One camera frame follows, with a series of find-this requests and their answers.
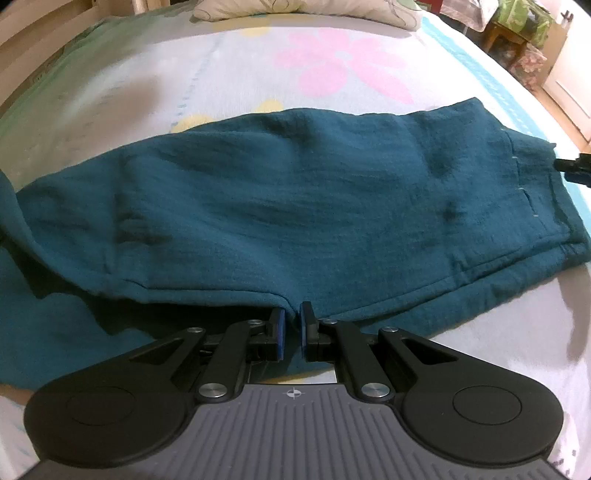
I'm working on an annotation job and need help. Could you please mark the teal pants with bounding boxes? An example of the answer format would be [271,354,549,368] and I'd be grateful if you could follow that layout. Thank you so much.
[0,96,591,391]

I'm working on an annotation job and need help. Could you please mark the clear plastic storage box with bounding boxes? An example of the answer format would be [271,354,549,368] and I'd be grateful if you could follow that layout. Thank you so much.
[438,0,491,29]

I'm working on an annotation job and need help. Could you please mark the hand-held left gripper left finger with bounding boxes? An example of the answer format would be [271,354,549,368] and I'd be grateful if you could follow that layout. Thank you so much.
[126,307,287,402]

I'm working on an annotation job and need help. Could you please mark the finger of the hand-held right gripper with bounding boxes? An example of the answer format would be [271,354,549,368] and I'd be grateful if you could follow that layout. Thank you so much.
[554,154,591,188]

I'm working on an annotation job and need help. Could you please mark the wooden bed frame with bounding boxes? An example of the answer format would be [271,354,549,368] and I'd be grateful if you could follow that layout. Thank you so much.
[0,0,105,109]

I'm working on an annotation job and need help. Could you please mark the white cabinet door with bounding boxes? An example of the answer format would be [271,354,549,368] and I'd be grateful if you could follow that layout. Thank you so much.
[542,18,591,144]

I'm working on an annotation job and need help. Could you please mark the floral patterned box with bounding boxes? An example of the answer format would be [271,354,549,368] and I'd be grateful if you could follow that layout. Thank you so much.
[508,44,549,89]

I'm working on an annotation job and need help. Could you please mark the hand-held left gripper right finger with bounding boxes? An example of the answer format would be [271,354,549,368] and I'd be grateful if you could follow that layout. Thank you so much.
[299,302,462,402]

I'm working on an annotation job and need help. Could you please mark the wooden stool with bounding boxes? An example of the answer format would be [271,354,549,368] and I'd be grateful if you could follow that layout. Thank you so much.
[484,21,528,60]

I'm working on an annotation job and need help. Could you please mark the floral bedsheet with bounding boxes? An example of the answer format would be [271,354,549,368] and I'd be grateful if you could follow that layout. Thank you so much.
[0,4,591,480]

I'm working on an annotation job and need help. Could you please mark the leaf print pillow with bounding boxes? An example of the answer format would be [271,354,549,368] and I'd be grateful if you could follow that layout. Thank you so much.
[191,0,423,32]

